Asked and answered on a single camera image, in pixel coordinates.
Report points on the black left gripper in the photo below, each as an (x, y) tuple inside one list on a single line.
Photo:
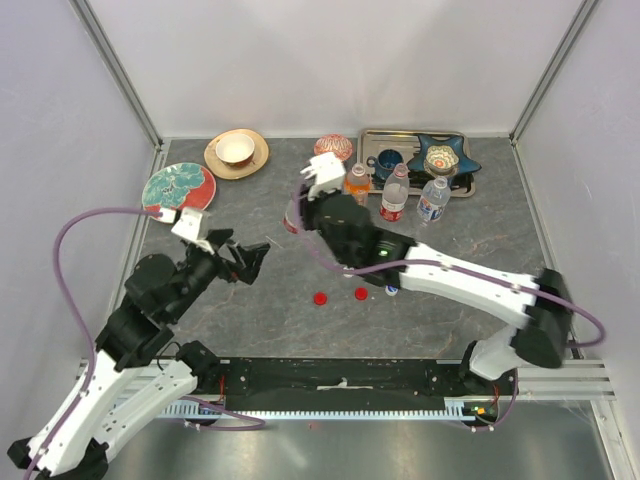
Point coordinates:
[(251, 255)]

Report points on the small red-cap clear bottle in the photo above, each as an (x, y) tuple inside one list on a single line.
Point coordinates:
[(291, 217)]

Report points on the red bottle cap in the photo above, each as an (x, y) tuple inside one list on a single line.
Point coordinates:
[(320, 298), (361, 293)]

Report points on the orange juice bottle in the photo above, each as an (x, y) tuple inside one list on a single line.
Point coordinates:
[(358, 184)]

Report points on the blue white Pocari cap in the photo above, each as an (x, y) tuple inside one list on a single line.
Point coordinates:
[(391, 291)]

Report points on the tall red-cap clear bottle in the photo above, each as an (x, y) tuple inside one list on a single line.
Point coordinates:
[(395, 193)]

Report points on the clear Pocari Sweat bottle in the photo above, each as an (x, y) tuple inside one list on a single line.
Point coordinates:
[(433, 200)]

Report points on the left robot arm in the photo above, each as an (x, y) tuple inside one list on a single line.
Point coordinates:
[(91, 427)]

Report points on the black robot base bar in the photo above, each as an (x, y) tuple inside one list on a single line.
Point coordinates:
[(289, 382)]

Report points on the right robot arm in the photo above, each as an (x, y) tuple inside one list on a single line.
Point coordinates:
[(534, 309)]

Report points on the red teal floral plate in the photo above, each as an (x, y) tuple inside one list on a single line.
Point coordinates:
[(178, 186)]

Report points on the tan saucer plate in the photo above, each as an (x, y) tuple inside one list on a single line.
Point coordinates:
[(223, 171)]

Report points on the red white tea cup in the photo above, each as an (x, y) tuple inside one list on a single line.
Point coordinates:
[(235, 150)]

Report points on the red patterned bowl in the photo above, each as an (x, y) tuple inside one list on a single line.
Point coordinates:
[(338, 144)]

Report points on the blue ceramic cup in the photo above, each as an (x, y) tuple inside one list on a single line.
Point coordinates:
[(384, 163)]

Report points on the steel tray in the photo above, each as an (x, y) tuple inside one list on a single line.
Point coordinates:
[(374, 140)]

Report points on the patterned flower bowl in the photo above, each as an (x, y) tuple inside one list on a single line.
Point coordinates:
[(441, 161)]

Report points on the blue star-shaped dish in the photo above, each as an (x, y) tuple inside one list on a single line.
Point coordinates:
[(456, 141)]

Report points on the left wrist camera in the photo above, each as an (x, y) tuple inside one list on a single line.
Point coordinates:
[(187, 224)]

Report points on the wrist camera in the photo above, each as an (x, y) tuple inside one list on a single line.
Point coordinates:
[(187, 224), (327, 173)]

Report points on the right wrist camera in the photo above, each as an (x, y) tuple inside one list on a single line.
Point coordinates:
[(327, 173)]

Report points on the left aluminium frame post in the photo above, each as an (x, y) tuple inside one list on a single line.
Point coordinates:
[(107, 52)]

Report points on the aluminium frame post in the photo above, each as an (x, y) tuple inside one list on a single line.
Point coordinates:
[(107, 52), (568, 41)]

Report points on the slotted cable duct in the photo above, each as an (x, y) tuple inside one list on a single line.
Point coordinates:
[(447, 410)]

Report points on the right aluminium frame post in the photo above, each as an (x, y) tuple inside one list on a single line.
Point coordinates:
[(568, 41)]

